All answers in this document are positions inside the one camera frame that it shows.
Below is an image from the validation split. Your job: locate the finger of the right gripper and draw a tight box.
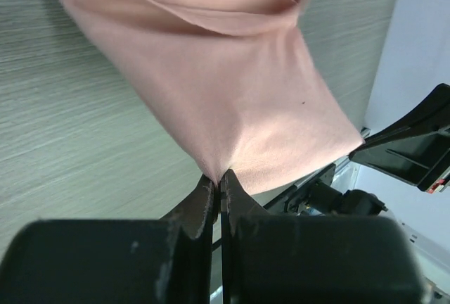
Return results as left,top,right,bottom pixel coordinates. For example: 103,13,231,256
349,84,450,194

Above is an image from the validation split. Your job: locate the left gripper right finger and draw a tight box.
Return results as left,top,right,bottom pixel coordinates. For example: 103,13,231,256
219,170,428,303

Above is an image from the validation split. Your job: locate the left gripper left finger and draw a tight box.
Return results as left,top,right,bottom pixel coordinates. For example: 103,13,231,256
1,177,215,303

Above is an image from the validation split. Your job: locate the pink printed t-shirt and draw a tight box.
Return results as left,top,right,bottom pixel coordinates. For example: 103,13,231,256
60,0,363,195

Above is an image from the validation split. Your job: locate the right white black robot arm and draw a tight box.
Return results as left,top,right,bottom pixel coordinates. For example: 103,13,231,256
283,84,449,215

